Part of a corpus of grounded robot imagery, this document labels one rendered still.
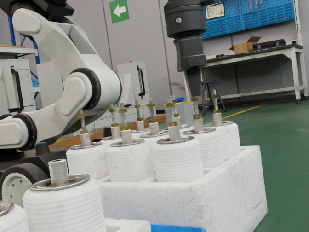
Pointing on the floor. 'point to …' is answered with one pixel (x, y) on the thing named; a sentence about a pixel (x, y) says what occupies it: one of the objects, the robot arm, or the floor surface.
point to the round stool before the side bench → (209, 96)
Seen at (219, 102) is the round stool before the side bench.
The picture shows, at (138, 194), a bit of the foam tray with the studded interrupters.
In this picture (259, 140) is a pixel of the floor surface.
